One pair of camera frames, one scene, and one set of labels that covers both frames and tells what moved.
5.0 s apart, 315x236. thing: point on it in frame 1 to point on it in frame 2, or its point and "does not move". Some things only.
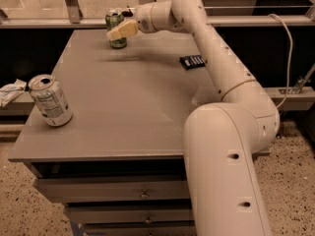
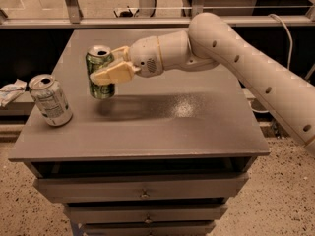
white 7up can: [51, 99] does not move
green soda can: [114, 18] to [96, 57]
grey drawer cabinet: [118, 164] does not move
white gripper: [143, 17] to [144, 56]
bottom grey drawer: [141, 228] does not move
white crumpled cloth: [11, 90] does not move
